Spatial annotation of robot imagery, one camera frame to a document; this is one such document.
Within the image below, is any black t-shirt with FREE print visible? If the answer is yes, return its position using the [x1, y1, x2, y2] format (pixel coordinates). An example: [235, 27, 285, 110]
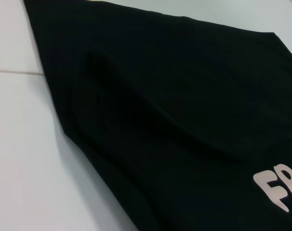
[23, 0, 292, 231]

